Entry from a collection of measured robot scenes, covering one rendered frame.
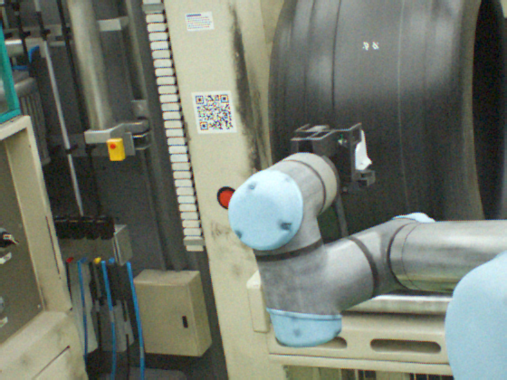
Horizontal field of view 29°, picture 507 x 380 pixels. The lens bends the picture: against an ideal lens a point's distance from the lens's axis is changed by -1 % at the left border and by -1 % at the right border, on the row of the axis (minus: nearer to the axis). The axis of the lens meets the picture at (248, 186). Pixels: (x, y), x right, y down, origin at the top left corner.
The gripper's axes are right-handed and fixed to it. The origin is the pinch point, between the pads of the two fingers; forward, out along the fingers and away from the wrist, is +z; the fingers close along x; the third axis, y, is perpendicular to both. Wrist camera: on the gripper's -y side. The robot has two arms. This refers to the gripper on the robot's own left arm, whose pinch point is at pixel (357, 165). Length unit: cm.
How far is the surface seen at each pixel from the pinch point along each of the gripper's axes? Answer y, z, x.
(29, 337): -32, 7, 63
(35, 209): -11, 14, 63
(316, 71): 11.7, 10.4, 8.5
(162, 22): 19, 31, 44
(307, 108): 6.6, 8.9, 9.7
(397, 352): -37.1, 24.6, 2.3
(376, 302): -28.5, 24.6, 5.6
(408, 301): -28.0, 24.6, 0.1
